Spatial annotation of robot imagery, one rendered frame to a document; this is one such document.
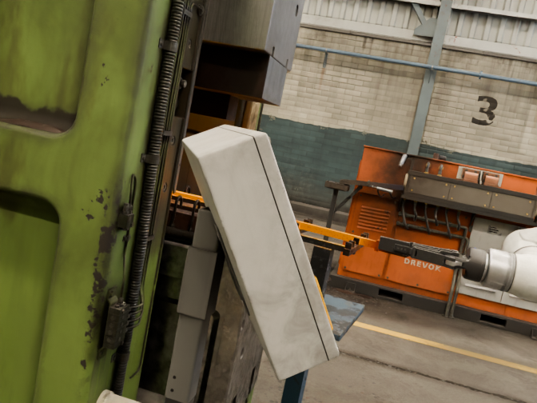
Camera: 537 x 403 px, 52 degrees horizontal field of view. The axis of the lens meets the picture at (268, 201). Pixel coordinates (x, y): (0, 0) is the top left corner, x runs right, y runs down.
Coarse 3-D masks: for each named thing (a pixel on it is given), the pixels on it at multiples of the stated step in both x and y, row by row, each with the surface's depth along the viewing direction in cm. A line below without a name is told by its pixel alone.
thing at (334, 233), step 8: (304, 224) 185; (320, 232) 183; (328, 232) 182; (336, 232) 181; (344, 240) 180; (352, 240) 179; (360, 240) 178; (368, 240) 177; (376, 240) 176; (376, 248) 175; (400, 256) 173
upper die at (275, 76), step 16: (208, 48) 122; (224, 48) 121; (208, 64) 122; (224, 64) 121; (240, 64) 121; (256, 64) 120; (272, 64) 123; (208, 80) 123; (224, 80) 122; (240, 80) 121; (256, 80) 120; (272, 80) 126; (240, 96) 128; (256, 96) 120; (272, 96) 130
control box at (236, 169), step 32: (224, 128) 83; (192, 160) 74; (224, 160) 58; (256, 160) 59; (224, 192) 59; (256, 192) 59; (224, 224) 59; (256, 224) 60; (288, 224) 61; (256, 256) 61; (288, 256) 61; (256, 288) 61; (288, 288) 62; (256, 320) 62; (288, 320) 63; (320, 320) 63; (288, 352) 63; (320, 352) 64
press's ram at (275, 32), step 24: (216, 0) 116; (240, 0) 114; (264, 0) 113; (288, 0) 124; (216, 24) 116; (240, 24) 115; (264, 24) 114; (288, 24) 129; (240, 48) 118; (264, 48) 114; (288, 48) 135
